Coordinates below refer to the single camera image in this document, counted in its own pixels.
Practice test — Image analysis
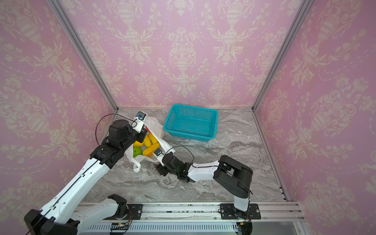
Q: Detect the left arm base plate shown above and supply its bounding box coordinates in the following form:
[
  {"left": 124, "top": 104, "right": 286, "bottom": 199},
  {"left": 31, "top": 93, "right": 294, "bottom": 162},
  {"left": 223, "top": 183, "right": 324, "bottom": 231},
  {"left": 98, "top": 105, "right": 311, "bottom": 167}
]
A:
[{"left": 104, "top": 204, "right": 143, "bottom": 221}]

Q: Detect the white plastic bag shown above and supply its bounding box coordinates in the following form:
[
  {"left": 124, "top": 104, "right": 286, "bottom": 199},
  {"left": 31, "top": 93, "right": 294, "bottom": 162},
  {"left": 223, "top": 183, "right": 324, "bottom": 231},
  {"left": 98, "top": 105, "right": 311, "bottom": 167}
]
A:
[{"left": 124, "top": 116, "right": 172, "bottom": 172}]

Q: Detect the yellow banana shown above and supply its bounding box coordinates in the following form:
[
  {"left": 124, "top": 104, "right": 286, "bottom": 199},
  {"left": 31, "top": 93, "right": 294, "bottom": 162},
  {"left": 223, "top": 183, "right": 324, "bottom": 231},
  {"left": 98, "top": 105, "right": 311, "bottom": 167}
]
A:
[{"left": 144, "top": 132, "right": 158, "bottom": 148}]

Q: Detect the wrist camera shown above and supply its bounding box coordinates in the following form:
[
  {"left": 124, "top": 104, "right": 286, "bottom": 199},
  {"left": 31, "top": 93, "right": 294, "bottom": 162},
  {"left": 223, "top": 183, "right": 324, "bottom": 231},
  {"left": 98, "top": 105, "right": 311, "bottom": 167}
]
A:
[
  {"left": 134, "top": 111, "right": 147, "bottom": 133},
  {"left": 153, "top": 148, "right": 165, "bottom": 166}
]

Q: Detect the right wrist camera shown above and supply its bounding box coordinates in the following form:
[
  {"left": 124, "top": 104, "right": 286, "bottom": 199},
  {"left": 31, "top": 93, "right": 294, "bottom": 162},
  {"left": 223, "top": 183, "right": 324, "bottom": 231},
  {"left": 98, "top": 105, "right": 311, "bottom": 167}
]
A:
[{"left": 153, "top": 148, "right": 165, "bottom": 166}]

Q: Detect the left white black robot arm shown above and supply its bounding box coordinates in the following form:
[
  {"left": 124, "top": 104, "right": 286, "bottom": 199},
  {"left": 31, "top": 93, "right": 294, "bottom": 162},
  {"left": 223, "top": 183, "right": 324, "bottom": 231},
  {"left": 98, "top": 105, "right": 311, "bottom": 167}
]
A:
[{"left": 24, "top": 116, "right": 147, "bottom": 235}]

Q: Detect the aluminium corner post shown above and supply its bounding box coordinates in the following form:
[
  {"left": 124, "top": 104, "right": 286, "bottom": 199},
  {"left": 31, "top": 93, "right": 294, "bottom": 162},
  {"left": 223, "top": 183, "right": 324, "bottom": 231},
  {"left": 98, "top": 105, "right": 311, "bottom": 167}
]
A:
[
  {"left": 253, "top": 0, "right": 314, "bottom": 113},
  {"left": 48, "top": 0, "right": 118, "bottom": 112}
]

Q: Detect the aluminium front rail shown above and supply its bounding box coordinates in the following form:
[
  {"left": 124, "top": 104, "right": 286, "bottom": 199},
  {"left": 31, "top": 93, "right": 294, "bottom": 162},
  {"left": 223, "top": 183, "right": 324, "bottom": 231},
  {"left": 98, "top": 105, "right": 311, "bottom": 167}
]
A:
[{"left": 52, "top": 201, "right": 309, "bottom": 235}]

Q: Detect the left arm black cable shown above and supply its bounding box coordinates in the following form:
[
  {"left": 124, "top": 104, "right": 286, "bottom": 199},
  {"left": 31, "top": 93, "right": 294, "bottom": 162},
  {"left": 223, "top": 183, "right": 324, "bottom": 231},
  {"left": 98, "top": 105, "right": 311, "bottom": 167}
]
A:
[{"left": 24, "top": 113, "right": 139, "bottom": 235}]

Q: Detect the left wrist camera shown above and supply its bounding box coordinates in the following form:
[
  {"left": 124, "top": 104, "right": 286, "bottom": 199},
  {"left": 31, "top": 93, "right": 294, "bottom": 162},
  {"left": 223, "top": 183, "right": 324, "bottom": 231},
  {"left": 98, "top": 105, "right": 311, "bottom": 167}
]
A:
[{"left": 134, "top": 111, "right": 147, "bottom": 133}]

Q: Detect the left aluminium corner post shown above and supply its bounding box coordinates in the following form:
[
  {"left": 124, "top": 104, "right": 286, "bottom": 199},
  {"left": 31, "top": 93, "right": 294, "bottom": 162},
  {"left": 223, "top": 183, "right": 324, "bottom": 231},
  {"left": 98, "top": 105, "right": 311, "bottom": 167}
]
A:
[{"left": 48, "top": 0, "right": 118, "bottom": 112}]

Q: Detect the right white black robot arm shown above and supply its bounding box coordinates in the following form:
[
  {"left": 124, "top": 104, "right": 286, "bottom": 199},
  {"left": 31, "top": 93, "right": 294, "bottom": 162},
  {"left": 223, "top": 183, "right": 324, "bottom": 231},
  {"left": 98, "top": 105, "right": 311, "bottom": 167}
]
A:
[{"left": 155, "top": 152, "right": 253, "bottom": 220}]

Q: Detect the orange yellow mango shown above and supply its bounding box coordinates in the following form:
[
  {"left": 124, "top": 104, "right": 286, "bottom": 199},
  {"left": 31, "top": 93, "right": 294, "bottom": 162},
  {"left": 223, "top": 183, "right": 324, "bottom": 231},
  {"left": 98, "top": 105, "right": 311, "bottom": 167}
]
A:
[{"left": 142, "top": 143, "right": 161, "bottom": 157}]

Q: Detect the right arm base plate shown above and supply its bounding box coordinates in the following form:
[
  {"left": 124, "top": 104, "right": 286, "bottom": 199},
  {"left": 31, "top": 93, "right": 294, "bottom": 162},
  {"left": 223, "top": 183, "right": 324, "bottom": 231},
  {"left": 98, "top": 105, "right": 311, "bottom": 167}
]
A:
[{"left": 218, "top": 204, "right": 261, "bottom": 220}]

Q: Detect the right aluminium corner post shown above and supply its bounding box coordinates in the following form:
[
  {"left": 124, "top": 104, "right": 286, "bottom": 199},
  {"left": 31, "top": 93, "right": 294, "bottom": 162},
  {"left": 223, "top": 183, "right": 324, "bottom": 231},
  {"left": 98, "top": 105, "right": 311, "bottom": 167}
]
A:
[{"left": 253, "top": 0, "right": 314, "bottom": 113}]

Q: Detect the green apple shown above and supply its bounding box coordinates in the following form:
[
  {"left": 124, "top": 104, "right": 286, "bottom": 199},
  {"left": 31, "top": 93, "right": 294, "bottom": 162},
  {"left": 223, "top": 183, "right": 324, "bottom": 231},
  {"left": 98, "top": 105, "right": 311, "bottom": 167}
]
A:
[{"left": 133, "top": 147, "right": 143, "bottom": 158}]

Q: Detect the teal plastic basket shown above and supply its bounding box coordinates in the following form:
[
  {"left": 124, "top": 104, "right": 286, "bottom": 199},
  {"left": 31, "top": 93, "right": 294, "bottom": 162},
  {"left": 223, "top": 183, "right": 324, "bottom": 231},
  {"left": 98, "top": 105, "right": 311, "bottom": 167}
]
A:
[{"left": 164, "top": 104, "right": 218, "bottom": 142}]

